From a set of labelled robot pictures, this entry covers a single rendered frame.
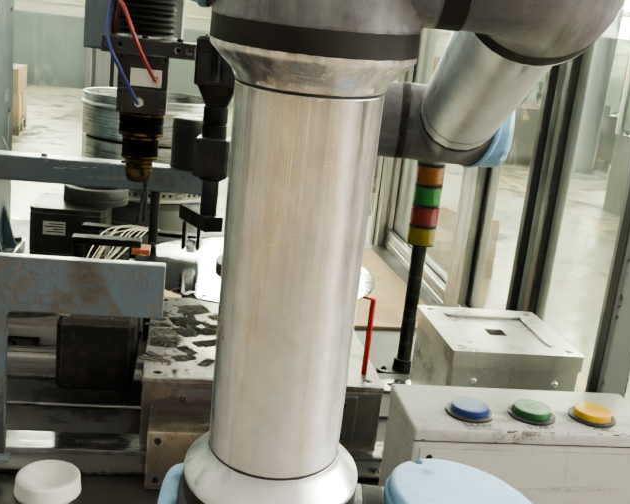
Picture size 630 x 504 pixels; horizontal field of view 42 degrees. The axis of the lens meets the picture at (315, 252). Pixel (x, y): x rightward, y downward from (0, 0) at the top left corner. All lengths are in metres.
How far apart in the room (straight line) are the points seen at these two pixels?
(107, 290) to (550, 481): 0.53
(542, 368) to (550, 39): 0.69
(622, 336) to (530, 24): 0.66
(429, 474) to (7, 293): 0.55
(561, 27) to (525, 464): 0.55
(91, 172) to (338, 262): 0.89
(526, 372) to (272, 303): 0.69
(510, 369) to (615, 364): 0.13
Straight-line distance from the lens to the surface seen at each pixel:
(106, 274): 0.96
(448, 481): 0.61
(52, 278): 0.97
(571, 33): 0.49
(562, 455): 0.93
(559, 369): 1.14
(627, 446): 0.96
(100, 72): 2.16
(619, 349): 1.08
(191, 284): 1.05
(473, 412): 0.89
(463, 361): 1.08
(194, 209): 1.12
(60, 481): 0.98
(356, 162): 0.46
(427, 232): 1.30
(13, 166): 1.34
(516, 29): 0.47
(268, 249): 0.46
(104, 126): 1.77
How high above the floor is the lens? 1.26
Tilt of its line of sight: 14 degrees down
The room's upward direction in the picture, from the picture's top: 6 degrees clockwise
